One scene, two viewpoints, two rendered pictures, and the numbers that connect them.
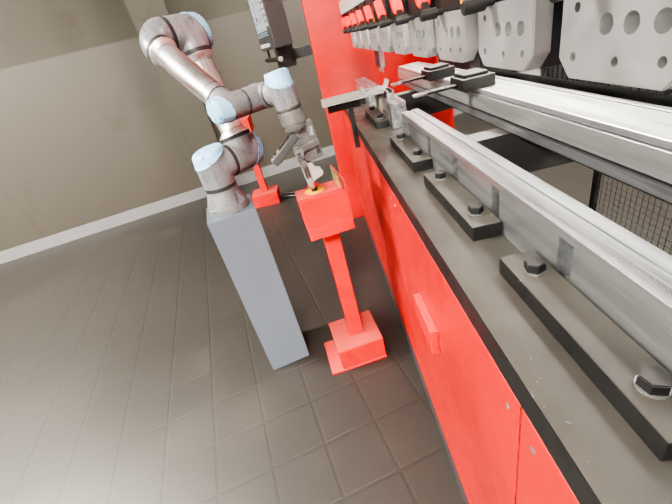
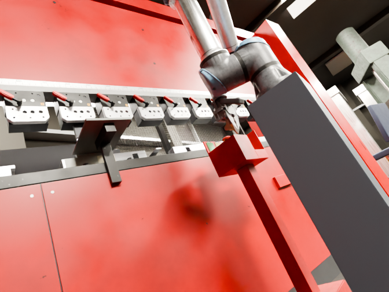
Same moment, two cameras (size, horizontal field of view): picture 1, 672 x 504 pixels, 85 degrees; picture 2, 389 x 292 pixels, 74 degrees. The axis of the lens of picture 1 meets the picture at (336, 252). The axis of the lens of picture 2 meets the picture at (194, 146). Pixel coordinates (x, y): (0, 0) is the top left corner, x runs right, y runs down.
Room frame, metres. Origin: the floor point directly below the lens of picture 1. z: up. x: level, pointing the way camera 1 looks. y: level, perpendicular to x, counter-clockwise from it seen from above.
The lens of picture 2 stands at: (2.14, 0.67, 0.44)
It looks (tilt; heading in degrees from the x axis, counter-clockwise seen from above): 20 degrees up; 224
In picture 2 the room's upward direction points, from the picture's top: 24 degrees counter-clockwise
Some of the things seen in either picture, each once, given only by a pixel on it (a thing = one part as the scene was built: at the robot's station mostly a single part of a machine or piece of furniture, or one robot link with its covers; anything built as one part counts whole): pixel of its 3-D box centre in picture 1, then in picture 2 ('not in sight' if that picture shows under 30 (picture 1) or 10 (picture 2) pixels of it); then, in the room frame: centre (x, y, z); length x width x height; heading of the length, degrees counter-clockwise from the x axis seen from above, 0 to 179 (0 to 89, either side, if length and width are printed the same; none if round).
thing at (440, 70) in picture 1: (420, 75); not in sight; (1.68, -0.54, 1.01); 0.26 x 0.12 x 0.05; 87
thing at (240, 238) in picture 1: (262, 287); (346, 200); (1.33, 0.35, 0.39); 0.18 x 0.18 x 0.78; 12
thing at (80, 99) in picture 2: (373, 24); (74, 110); (1.72, -0.38, 1.24); 0.15 x 0.09 x 0.17; 177
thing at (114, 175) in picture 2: (347, 124); (110, 155); (1.70, -0.20, 0.88); 0.14 x 0.04 x 0.22; 87
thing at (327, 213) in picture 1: (321, 201); (235, 149); (1.22, 0.00, 0.75); 0.20 x 0.16 x 0.18; 6
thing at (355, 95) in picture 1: (350, 96); (101, 137); (1.70, -0.24, 1.00); 0.26 x 0.18 x 0.01; 87
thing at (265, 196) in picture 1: (254, 161); not in sight; (3.39, 0.51, 0.41); 0.25 x 0.20 x 0.83; 87
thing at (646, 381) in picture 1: (654, 381); not in sight; (0.19, -0.25, 0.91); 0.03 x 0.03 x 0.02
